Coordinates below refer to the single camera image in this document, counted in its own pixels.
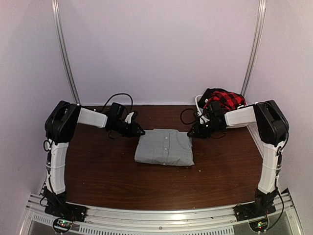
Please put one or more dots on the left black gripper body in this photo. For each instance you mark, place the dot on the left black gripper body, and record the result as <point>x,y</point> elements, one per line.
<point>126,131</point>

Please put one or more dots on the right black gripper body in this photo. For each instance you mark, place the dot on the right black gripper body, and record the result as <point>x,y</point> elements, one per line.
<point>206,131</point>

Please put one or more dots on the white plastic basket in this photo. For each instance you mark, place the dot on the white plastic basket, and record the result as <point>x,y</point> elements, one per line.
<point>199,107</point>

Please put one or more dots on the grey long sleeve shirt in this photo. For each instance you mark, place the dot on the grey long sleeve shirt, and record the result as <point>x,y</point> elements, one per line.
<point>164,147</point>

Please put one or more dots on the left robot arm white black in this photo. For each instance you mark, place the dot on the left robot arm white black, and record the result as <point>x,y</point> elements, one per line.
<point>59,131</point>

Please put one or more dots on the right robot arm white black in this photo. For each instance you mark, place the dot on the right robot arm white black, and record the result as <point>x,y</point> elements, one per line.
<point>273,130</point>

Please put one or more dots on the black shirt in basket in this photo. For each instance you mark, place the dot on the black shirt in basket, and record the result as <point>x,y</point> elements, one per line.
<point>204,98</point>

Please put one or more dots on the red black plaid shirt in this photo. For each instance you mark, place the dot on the red black plaid shirt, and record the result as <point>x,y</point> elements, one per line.
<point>226,100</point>

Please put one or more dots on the right circuit board with leds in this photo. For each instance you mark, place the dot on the right circuit board with leds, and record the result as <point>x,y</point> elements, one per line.
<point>259,226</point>

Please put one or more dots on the circuit board with leds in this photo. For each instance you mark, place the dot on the circuit board with leds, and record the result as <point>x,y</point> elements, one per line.
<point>60,225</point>
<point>259,226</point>

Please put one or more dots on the left circuit board with leds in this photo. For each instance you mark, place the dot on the left circuit board with leds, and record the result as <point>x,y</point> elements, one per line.
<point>60,225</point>

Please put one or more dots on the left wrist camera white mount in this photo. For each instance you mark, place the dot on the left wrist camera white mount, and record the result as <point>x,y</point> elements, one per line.
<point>131,117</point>

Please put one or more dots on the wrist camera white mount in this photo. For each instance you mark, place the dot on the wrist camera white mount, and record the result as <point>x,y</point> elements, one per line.
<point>131,117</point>
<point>202,118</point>

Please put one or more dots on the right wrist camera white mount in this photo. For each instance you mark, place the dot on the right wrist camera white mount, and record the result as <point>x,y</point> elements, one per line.
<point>202,118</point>

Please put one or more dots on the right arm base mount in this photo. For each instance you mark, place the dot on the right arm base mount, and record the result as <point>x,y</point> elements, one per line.
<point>250,211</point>

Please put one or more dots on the front aluminium rail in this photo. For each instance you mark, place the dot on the front aluminium rail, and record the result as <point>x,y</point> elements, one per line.
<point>208,221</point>

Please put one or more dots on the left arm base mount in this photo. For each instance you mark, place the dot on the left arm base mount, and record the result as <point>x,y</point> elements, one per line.
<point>66,211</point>

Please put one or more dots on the right aluminium frame post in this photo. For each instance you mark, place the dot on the right aluminium frame post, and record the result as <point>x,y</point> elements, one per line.
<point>260,20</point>

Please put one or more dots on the aluminium frame post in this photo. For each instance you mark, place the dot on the aluminium frame post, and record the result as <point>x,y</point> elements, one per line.
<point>63,50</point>
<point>260,20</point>

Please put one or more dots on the left aluminium frame post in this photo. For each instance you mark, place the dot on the left aluminium frame post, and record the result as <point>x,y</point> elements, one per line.
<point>63,50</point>

